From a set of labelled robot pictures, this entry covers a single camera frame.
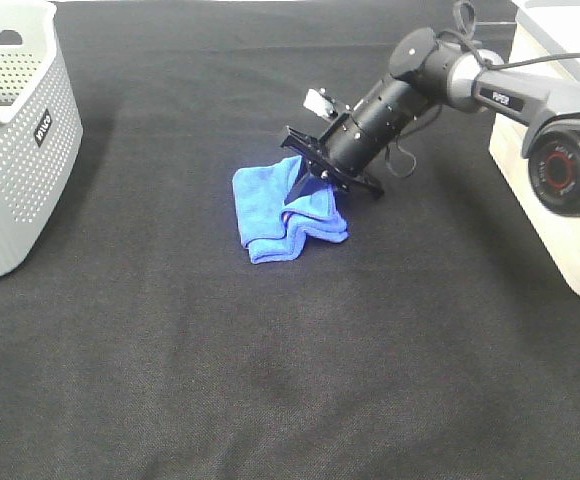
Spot white plastic storage box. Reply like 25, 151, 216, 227
483, 1, 580, 296

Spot blue microfiber towel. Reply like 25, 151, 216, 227
232, 156, 348, 264

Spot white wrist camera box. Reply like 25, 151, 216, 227
303, 88, 338, 121

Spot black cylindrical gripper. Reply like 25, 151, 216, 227
281, 78, 434, 204

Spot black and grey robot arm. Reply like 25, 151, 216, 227
282, 28, 580, 217

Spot grey perforated plastic basket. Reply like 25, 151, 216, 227
0, 1, 83, 277

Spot black tablecloth mat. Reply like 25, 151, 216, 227
0, 1, 580, 479

